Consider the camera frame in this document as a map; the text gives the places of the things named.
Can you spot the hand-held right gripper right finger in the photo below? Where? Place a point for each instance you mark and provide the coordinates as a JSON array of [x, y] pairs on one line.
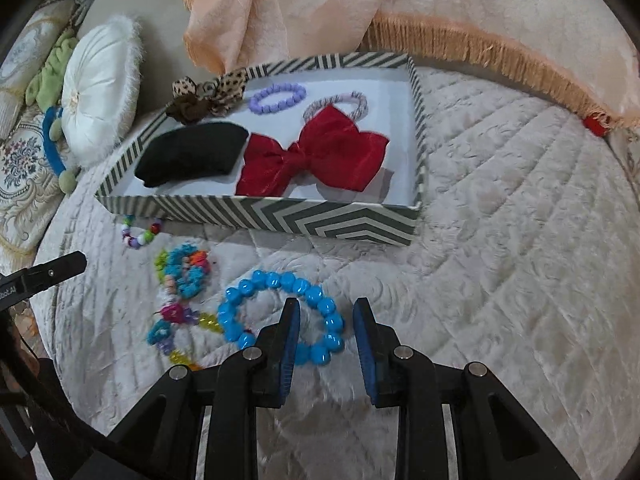
[[365, 345]]

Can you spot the green plush toy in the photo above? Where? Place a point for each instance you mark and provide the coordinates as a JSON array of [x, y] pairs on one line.
[[47, 80]]

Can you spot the red satin hair bow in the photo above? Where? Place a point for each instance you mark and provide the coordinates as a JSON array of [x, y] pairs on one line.
[[320, 155]]

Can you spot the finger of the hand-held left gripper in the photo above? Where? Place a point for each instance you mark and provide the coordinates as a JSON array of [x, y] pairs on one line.
[[55, 270]]

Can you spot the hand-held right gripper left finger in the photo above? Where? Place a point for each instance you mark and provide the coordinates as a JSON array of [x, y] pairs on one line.
[[290, 345]]

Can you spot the floral embroidered pillow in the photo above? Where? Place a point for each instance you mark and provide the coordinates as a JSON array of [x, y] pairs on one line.
[[25, 175]]

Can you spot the small red object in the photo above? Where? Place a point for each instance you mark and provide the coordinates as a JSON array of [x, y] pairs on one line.
[[595, 125]]

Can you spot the peach fringed blanket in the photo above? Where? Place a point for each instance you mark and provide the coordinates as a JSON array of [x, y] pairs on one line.
[[400, 5]]

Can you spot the cream bolster pillow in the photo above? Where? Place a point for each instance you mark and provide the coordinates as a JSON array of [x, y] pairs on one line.
[[25, 50]]

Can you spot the round white fringed cushion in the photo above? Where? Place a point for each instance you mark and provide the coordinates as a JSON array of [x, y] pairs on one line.
[[100, 90]]

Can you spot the leopard print hair bow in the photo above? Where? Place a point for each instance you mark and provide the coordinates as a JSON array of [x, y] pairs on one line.
[[225, 87]]

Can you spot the floral embroidered cloth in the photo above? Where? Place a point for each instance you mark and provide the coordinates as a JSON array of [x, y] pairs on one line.
[[627, 160]]

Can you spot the black hair accessory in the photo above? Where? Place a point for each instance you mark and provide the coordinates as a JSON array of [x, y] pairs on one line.
[[195, 152]]

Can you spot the striped cardboard box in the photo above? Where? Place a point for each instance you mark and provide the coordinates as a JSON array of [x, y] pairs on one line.
[[320, 220]]

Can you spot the quilted cream bedspread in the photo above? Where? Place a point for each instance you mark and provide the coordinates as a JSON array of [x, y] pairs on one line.
[[500, 260]]

